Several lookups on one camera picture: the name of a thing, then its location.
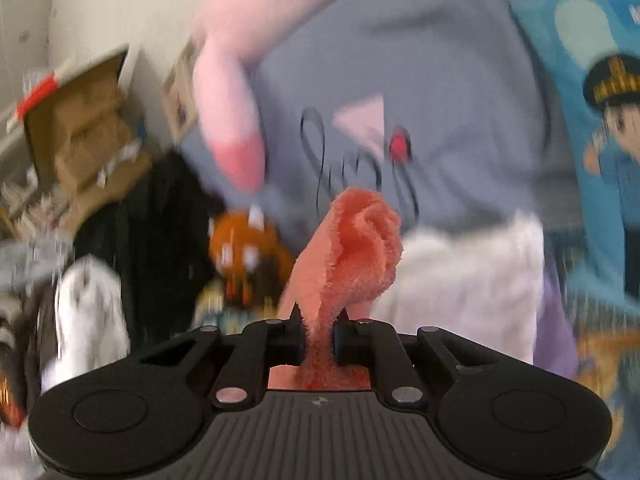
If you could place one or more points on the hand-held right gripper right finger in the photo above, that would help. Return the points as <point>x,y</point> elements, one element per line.
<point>345,345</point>

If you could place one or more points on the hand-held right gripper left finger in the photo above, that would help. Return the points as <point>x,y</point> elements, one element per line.
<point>292,345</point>

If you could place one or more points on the pink fluffy towel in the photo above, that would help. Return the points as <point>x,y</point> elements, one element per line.
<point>350,250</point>

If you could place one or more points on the red panda plush toy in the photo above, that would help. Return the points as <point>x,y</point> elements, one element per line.
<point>240,245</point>

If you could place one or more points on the white folded cloth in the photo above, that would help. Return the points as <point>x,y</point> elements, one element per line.
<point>465,285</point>

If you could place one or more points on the black jacket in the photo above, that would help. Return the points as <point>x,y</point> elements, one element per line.
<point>150,235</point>

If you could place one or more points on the white ruffled cloth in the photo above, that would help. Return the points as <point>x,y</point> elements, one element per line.
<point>85,310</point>

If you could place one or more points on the purple folded cloth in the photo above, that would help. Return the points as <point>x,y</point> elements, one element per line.
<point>555,330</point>

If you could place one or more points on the blue floral quilt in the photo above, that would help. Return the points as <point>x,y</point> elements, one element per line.
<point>600,360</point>

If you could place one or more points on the grey-blue script-print pillow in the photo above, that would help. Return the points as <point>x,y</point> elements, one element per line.
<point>450,110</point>

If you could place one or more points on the pink plush toy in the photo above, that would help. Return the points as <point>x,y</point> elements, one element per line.
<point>225,85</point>

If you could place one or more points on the framed picture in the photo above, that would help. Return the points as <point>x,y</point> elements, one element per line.
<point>180,100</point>

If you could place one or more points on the open cardboard box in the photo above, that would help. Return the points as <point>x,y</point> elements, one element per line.
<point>75,125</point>

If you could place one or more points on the blue cartoon officer pillow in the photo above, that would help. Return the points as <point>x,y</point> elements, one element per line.
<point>575,85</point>

